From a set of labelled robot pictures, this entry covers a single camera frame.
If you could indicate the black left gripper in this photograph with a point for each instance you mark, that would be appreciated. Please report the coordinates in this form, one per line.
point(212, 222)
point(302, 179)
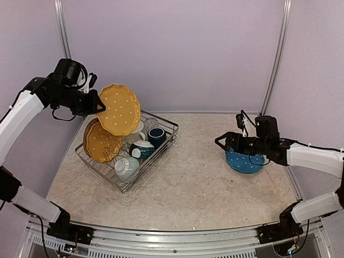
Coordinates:
point(92, 105)

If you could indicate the clear glass back right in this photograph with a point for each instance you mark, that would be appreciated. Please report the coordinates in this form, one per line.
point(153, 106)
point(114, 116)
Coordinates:
point(150, 122)

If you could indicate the right aluminium frame post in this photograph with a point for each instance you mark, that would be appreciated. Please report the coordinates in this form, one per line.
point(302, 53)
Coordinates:
point(278, 56)

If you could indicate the aluminium front rail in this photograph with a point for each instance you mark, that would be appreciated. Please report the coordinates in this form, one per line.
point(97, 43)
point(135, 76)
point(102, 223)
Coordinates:
point(119, 242)

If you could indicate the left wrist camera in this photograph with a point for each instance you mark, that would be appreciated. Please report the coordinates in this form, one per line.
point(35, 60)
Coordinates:
point(89, 83)

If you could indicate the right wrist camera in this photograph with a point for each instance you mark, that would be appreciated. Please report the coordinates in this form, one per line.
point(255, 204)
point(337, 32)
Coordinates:
point(243, 123)

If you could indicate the white ceramic mug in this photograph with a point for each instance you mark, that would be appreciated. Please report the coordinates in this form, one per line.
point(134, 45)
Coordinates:
point(137, 134)

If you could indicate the blue dotted plate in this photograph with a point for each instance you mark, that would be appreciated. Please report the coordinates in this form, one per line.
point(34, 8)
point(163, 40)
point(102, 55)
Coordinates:
point(244, 163)

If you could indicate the yellow dotted plate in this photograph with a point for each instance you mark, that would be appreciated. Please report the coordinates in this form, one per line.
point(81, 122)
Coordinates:
point(122, 110)
point(102, 145)

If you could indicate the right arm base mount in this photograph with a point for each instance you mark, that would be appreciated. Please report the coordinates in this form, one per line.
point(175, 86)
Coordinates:
point(284, 229)

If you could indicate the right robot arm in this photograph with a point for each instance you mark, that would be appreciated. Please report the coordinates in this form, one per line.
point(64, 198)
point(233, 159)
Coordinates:
point(323, 161)

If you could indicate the left aluminium frame post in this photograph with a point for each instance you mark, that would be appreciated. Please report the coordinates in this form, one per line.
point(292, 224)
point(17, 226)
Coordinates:
point(62, 28)

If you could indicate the aluminium frame post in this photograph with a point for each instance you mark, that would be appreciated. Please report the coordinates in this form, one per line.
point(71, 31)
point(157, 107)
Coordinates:
point(278, 56)
point(62, 28)

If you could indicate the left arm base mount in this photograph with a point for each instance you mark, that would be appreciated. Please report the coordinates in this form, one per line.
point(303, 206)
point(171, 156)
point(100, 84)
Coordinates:
point(70, 233)

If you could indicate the cream bird pattern plate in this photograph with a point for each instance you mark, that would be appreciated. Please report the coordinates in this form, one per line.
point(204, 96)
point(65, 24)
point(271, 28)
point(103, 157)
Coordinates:
point(87, 129)

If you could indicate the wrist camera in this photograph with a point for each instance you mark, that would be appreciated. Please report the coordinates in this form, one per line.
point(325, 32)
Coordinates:
point(243, 123)
point(89, 83)

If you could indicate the navy white bowl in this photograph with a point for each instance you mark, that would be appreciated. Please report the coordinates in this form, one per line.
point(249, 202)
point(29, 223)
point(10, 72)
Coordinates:
point(141, 149)

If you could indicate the dark blue mug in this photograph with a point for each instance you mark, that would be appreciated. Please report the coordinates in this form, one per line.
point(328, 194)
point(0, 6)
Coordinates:
point(156, 136)

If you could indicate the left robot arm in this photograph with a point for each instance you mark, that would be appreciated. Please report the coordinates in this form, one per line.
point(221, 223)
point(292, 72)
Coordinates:
point(69, 86)

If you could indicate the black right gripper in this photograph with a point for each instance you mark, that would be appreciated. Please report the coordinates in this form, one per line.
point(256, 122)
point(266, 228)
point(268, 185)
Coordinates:
point(230, 136)

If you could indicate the wire dish rack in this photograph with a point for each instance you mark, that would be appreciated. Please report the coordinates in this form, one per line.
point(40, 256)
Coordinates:
point(106, 169)

